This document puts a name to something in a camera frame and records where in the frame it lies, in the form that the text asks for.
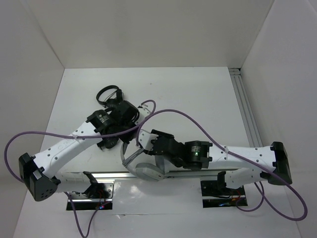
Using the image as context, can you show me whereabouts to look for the white grey headphones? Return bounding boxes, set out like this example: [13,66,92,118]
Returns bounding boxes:
[120,143,165,182]

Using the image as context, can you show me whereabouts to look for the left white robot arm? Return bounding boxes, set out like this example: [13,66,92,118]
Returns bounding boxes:
[19,101,150,201]

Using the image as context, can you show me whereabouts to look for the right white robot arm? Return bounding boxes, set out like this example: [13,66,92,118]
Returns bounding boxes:
[138,130,293,194]

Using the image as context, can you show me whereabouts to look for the black headphones far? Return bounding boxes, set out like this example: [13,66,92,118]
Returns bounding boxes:
[96,85,124,109]

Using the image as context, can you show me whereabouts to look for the black headphones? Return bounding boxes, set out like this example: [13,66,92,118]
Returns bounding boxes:
[97,137,119,150]
[96,85,124,109]

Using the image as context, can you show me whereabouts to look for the black headphones near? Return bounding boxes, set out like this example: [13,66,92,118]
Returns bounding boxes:
[97,137,119,150]

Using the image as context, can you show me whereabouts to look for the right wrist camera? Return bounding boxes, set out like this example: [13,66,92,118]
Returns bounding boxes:
[137,130,158,151]

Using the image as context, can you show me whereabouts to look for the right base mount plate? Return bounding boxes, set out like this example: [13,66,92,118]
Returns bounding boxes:
[201,180,248,208]

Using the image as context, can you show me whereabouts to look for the base mount plate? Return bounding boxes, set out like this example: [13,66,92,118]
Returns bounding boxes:
[201,180,248,208]
[68,180,114,211]

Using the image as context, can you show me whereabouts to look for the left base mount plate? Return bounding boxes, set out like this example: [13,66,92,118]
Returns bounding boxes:
[68,180,114,211]

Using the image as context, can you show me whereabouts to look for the aluminium rail right side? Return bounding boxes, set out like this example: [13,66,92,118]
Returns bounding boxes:
[228,68,263,147]

